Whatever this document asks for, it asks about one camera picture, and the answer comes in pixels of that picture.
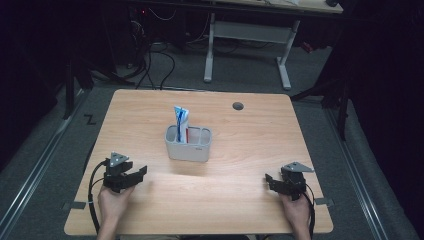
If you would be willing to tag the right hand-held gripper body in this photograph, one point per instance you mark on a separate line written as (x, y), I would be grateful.
(295, 181)

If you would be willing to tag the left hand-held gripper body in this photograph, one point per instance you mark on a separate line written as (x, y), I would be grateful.
(115, 171)

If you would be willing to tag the white plastic holder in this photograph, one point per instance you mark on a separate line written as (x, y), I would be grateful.
(186, 151)

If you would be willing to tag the blue and white toothpaste tube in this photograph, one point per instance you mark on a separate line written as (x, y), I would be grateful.
(181, 121)

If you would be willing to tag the person's right hand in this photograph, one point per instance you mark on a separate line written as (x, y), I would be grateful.
(296, 211)

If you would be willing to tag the person's left hand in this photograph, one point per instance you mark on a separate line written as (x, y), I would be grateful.
(113, 203)

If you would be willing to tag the grey tape strip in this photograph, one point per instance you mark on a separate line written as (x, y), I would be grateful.
(324, 201)
(75, 205)

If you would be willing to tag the black tape floor mark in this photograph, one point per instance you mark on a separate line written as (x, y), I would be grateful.
(90, 119)

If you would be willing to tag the black stand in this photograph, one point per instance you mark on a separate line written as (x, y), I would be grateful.
(333, 96)
(70, 90)

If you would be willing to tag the desk with white legs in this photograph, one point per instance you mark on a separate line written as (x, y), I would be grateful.
(250, 31)

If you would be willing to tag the metal floor rail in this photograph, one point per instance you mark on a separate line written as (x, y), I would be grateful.
(36, 166)
(356, 173)

